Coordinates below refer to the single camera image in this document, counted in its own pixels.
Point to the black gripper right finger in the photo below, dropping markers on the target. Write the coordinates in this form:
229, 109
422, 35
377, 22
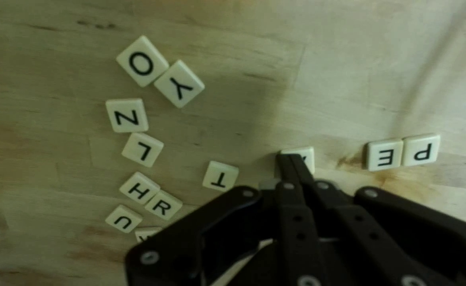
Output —
401, 238

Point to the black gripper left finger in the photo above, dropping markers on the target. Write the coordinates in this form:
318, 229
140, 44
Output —
201, 238

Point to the cream letter tile E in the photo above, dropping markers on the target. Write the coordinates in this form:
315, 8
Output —
384, 154

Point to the cream letter tile P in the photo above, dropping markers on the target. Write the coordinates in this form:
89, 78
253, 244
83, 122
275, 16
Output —
422, 151

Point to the cream letter tile A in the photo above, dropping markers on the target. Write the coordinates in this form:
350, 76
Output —
306, 154

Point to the cream letter tile R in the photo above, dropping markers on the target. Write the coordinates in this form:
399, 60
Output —
163, 205

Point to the cream letter tile T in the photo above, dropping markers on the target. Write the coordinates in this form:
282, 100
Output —
220, 176

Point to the cream letter tile U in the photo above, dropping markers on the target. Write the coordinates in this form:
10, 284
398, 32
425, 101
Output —
123, 217

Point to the cream letter tile H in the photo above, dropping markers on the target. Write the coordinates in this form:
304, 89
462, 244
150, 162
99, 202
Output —
139, 187

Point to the cream letter tile L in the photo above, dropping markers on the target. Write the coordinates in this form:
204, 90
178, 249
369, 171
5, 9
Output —
143, 149

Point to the cream letter tile N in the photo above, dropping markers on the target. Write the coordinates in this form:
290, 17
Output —
126, 116

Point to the cream letter tile Y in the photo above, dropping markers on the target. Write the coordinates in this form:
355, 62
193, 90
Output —
178, 84

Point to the cream letter tile O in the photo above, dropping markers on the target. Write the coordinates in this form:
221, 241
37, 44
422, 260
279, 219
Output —
142, 62

